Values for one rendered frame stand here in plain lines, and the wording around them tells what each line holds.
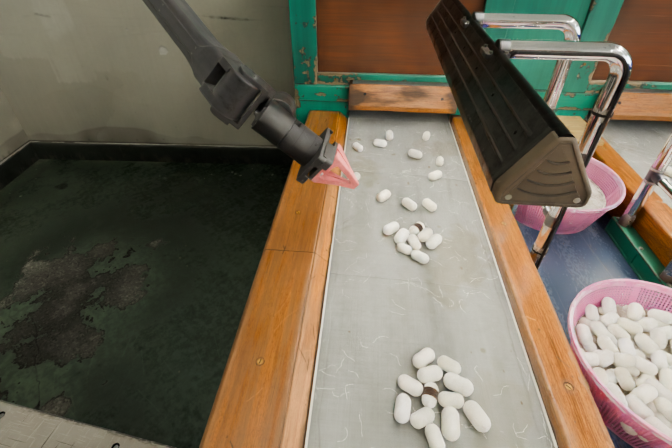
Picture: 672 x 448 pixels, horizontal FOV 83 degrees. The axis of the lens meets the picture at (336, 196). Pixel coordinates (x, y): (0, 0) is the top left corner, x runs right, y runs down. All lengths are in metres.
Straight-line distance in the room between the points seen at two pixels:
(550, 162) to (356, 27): 0.82
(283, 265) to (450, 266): 0.30
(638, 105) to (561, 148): 0.96
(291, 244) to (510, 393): 0.40
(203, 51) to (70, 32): 1.82
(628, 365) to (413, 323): 0.30
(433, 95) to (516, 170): 0.77
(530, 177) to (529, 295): 0.36
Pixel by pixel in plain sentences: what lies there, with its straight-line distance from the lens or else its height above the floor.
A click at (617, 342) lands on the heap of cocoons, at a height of 0.73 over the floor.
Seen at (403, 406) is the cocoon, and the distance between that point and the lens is 0.55.
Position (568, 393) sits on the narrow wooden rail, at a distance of 0.62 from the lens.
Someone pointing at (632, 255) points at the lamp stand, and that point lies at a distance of 0.97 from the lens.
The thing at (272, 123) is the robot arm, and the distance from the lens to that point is 0.61.
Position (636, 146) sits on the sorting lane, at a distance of 1.30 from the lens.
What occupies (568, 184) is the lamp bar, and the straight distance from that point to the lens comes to 0.38.
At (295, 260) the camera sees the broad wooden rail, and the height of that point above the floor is 0.76.
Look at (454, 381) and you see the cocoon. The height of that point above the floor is 0.76.
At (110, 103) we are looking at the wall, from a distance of 2.52.
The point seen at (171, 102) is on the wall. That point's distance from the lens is 2.35.
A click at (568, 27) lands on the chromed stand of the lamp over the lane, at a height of 1.10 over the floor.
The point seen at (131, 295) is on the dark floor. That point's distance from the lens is 1.79.
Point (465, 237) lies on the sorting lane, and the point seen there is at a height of 0.74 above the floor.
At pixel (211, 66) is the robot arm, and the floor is 1.06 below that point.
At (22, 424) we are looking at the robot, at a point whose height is 0.47.
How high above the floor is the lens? 1.25
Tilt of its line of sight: 37 degrees down
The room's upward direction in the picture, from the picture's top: straight up
